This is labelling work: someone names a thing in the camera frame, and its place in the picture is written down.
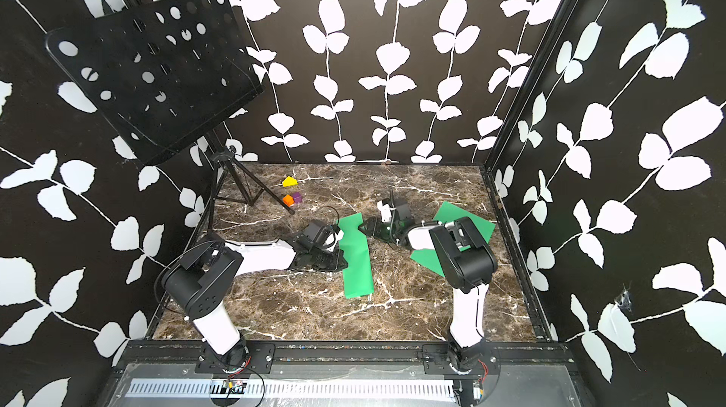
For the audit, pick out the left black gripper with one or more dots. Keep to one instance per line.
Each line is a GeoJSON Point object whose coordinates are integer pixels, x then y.
{"type": "Point", "coordinates": [337, 257]}

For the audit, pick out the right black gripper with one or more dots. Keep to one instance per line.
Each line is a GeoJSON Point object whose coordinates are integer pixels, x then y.
{"type": "Point", "coordinates": [375, 227]}

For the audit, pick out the green rectangular paper sheet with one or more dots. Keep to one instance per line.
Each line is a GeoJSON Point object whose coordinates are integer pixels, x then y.
{"type": "Point", "coordinates": [357, 277]}

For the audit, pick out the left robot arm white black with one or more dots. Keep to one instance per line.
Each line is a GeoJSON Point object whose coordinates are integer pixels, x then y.
{"type": "Point", "coordinates": [205, 274]}

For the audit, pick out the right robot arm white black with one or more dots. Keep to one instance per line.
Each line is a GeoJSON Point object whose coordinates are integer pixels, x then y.
{"type": "Point", "coordinates": [455, 245]}

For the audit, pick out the orange toy cube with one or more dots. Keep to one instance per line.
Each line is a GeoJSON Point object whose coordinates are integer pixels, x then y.
{"type": "Point", "coordinates": [288, 200]}

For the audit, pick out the yellow toy block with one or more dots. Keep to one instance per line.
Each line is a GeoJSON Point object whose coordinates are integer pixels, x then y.
{"type": "Point", "coordinates": [289, 182]}

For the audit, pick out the black perforated music stand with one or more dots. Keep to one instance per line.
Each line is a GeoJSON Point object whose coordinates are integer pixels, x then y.
{"type": "Point", "coordinates": [163, 75]}

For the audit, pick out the black front mounting rail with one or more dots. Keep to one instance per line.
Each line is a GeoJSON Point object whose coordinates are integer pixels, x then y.
{"type": "Point", "coordinates": [435, 358]}

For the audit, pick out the white slotted cable duct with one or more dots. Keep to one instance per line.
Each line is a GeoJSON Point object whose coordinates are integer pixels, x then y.
{"type": "Point", "coordinates": [427, 390]}

